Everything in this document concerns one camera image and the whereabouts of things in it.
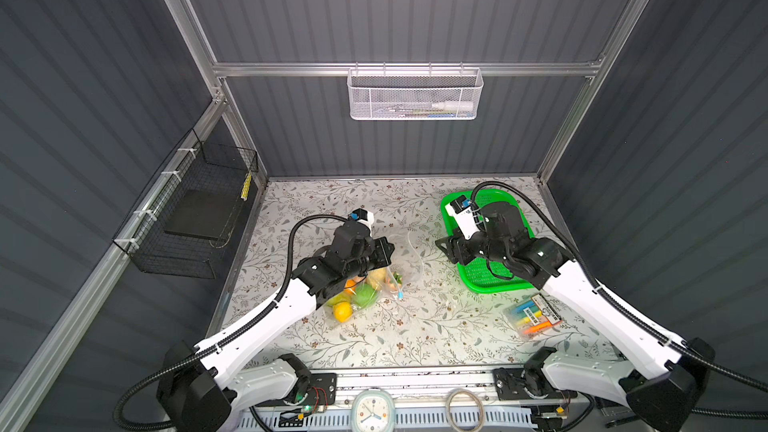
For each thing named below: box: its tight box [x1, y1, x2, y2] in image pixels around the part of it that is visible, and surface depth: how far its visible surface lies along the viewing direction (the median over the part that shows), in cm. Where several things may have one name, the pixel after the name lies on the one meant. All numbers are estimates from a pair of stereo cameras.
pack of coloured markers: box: [503, 293, 563, 339], surface depth 85 cm
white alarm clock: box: [351, 389, 396, 432], surface depth 70 cm
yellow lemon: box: [333, 301, 353, 323], surface depth 84 cm
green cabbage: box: [355, 283, 378, 308], surface depth 84 cm
